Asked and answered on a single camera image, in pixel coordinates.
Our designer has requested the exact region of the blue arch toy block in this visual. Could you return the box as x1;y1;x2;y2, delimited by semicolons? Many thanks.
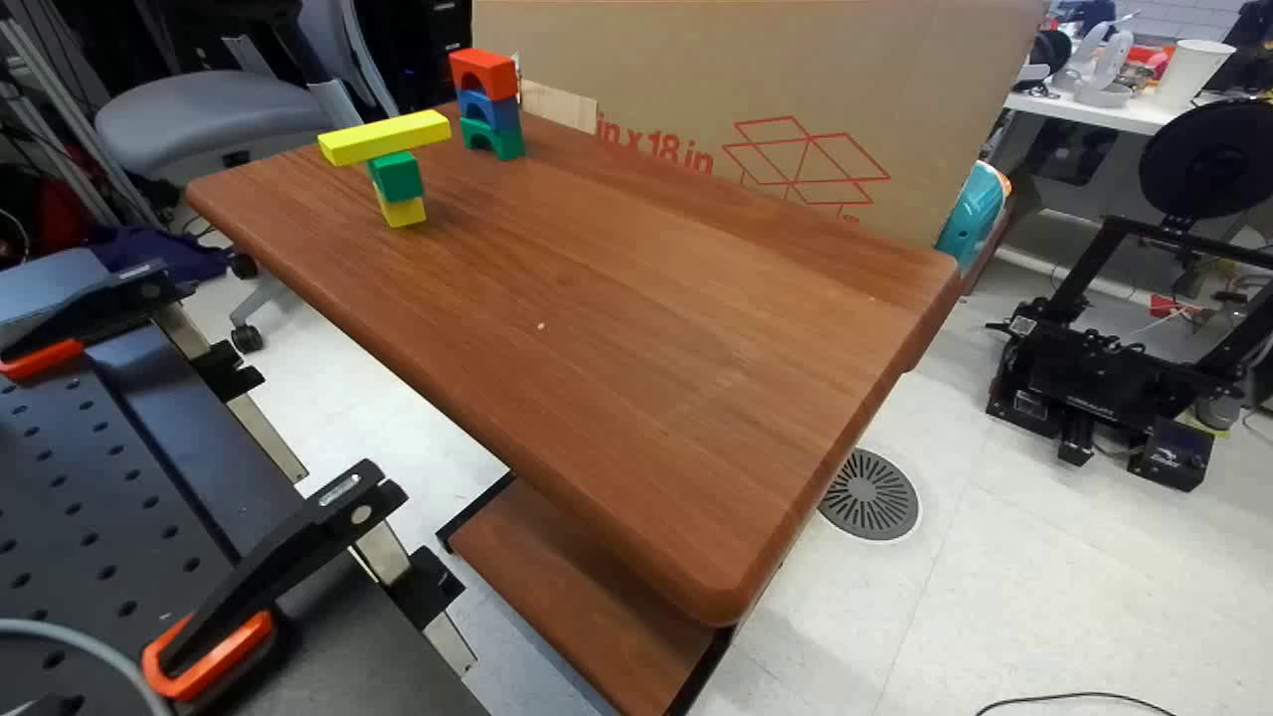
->
454;86;523;149

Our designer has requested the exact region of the long yellow toy block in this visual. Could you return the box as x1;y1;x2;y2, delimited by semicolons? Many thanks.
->
315;109;457;171

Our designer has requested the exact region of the small yellow toy block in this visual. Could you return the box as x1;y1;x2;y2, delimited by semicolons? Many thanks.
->
376;190;432;234

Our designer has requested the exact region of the green arch toy block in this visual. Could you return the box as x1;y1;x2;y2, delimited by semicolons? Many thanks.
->
457;116;530;169

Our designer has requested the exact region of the round floor drain grate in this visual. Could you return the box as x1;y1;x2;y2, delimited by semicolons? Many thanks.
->
815;444;924;547

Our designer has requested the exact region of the black floor cable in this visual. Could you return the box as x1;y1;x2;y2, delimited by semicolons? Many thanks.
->
969;690;1141;716

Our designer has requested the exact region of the white side table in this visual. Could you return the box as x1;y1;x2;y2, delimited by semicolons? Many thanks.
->
1002;84;1186;141

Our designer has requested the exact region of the grey office chair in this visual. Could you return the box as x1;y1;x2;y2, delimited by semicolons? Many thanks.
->
90;67;364;190

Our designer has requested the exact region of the large cardboard box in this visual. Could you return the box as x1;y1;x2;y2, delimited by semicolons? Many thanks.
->
468;0;1050;256

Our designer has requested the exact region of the black and orange clamp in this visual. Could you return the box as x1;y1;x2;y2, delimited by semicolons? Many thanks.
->
137;456;409;710

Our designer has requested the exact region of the black perforated metal plate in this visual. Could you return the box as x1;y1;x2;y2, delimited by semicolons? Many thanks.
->
0;368;241;716

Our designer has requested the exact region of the green cube toy block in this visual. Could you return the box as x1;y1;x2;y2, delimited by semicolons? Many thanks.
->
364;149;428;206

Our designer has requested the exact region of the orange handled tool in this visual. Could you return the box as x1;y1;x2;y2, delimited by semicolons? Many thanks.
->
0;336;86;390

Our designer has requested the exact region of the blue cloth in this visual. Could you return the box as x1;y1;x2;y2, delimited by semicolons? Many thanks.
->
83;224;235;300

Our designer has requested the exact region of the black 3D printer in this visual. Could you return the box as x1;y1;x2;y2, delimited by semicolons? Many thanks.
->
982;96;1273;499

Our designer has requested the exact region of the orange arch toy block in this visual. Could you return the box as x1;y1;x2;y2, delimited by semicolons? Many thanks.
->
444;45;519;109

